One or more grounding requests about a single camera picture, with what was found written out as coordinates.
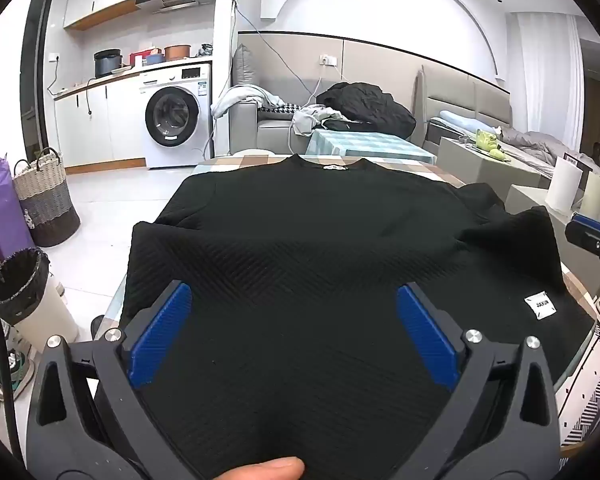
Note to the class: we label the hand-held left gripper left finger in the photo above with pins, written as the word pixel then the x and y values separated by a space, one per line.
pixel 160 335

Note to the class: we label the purple bag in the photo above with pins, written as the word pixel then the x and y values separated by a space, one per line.
pixel 0 200

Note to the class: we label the black puffer jacket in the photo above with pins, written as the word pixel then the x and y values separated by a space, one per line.
pixel 365 105

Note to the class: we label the black white patterned rug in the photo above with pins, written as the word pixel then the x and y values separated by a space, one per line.
pixel 582 410

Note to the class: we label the white curtain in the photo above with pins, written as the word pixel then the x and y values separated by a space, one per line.
pixel 545 75

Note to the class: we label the grey sofa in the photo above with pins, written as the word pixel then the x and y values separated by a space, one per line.
pixel 242 130

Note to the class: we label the woven laundry basket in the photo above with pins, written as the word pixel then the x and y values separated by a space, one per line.
pixel 45 200

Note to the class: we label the houndstooth pillow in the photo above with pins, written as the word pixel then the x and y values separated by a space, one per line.
pixel 280 108

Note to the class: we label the grey cushion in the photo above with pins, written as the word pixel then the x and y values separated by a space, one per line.
pixel 242 67

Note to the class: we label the grey duvet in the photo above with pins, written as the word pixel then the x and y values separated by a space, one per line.
pixel 535 145

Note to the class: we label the beige side table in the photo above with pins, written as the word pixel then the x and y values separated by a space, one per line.
pixel 480 170

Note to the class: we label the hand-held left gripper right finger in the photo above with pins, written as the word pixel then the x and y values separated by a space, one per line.
pixel 425 330

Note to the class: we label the light blue pillow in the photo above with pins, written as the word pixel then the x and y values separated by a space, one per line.
pixel 457 119

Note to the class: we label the person's left hand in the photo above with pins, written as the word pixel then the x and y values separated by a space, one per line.
pixel 265 470

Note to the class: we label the cream paper roll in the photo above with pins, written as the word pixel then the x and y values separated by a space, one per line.
pixel 595 197

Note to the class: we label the teal checkered small table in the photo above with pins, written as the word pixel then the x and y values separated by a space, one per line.
pixel 370 145

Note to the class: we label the white washing machine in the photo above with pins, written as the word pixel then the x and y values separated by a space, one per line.
pixel 200 145

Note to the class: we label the white green sneaker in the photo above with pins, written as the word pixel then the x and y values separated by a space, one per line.
pixel 10 365

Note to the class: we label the white kitchen base cabinet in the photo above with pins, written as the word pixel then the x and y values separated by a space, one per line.
pixel 90 125

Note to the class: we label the brown blue checked table cloth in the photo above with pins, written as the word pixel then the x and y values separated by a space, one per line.
pixel 240 162

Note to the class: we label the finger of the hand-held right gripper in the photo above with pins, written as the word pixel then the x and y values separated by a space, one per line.
pixel 590 240

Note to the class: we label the black knit sweater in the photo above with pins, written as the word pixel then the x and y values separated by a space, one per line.
pixel 300 260

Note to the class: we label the white clothes pile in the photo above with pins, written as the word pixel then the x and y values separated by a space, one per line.
pixel 310 117

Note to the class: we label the white wall socket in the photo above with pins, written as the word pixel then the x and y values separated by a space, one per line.
pixel 328 59

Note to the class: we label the black pot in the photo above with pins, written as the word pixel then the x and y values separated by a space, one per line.
pixel 107 65

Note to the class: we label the green toy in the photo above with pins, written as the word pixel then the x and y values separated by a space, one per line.
pixel 487 140

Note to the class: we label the white trash bin black liner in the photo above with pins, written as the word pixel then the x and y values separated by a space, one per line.
pixel 40 320

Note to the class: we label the brown pot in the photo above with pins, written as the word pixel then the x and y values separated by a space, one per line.
pixel 180 53

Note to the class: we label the light blue blanket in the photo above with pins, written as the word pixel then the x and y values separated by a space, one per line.
pixel 240 95

